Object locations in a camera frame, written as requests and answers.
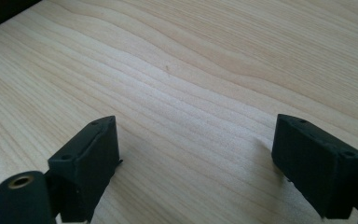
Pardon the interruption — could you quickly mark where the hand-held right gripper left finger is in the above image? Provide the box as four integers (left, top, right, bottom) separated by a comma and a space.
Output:
47, 115, 121, 223

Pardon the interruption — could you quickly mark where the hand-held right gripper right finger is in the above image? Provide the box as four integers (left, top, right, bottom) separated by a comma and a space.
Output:
270, 113, 358, 219

